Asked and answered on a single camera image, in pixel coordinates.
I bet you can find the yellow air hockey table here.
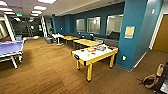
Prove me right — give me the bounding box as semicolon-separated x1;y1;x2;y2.
70;44;119;83

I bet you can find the colourful game box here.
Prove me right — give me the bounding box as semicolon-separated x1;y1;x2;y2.
94;44;108;52

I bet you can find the large interior window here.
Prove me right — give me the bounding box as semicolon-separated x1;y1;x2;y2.
86;16;102;35
75;18;86;33
105;13;124;36

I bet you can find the orange black striker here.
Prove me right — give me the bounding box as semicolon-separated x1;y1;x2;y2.
108;46;118;51

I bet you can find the small white table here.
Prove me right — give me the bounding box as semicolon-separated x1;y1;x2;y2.
51;33;65;46

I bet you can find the grey trash can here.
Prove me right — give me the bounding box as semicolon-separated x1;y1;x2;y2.
45;36;54;45

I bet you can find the rectangular ceiling light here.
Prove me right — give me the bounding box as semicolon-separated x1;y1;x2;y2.
0;0;8;7
33;5;48;11
31;10;43;15
37;0;57;5
0;7;13;12
30;13;40;17
3;11;16;15

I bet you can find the glass double door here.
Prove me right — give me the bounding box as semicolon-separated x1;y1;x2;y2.
13;16;43;39

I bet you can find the small blue bin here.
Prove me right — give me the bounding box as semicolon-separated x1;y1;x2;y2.
14;34;23;41

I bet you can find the green exit sign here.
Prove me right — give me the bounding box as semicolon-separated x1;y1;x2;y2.
16;13;24;18

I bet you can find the tan black backpack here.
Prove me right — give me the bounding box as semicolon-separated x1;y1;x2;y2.
141;63;166;90

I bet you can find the blue ping pong table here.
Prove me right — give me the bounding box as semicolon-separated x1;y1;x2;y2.
0;39;26;70

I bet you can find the brown wooden door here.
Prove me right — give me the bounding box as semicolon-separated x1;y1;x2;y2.
152;13;168;53

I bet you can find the dark wall bench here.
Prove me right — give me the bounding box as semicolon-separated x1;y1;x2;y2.
64;31;120;48

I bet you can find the white wall outlet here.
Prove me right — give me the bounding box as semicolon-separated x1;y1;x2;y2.
121;54;128;62

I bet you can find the yellow wall sign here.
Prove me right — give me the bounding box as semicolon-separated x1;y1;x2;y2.
124;25;136;39

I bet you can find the round white wall sensor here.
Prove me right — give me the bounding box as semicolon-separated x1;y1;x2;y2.
151;8;156;15

